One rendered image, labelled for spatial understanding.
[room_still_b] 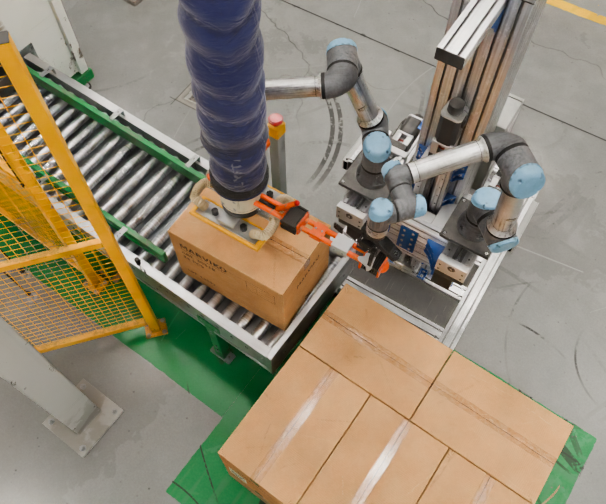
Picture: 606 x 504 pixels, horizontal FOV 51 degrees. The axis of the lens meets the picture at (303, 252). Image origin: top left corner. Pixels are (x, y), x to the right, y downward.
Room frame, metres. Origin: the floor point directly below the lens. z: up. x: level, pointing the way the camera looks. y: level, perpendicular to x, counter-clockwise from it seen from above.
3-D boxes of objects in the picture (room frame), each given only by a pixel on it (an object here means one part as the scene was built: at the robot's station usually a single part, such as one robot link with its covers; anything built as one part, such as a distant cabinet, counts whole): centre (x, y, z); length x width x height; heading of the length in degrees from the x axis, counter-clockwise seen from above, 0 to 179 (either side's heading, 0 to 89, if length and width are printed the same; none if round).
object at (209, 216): (1.34, 0.30, 1.15); 0.34 x 0.10 x 0.05; 58
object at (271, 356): (1.24, -0.05, 0.58); 0.70 x 0.03 x 0.06; 144
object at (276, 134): (1.98, 0.13, 0.50); 0.07 x 0.07 x 1.00; 54
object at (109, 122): (2.34, 1.04, 0.60); 1.60 x 0.10 x 0.09; 54
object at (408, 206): (1.16, -0.35, 1.55); 0.11 x 0.11 x 0.08; 16
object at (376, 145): (1.66, -0.31, 1.20); 0.13 x 0.12 x 0.14; 179
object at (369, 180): (1.65, -0.31, 1.09); 0.15 x 0.15 x 0.10
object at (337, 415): (0.61, -0.41, 0.34); 1.20 x 1.00 x 0.40; 54
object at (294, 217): (1.29, 0.03, 1.26); 0.10 x 0.08 x 0.06; 148
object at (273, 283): (1.43, 0.24, 0.75); 0.60 x 0.40 x 0.40; 58
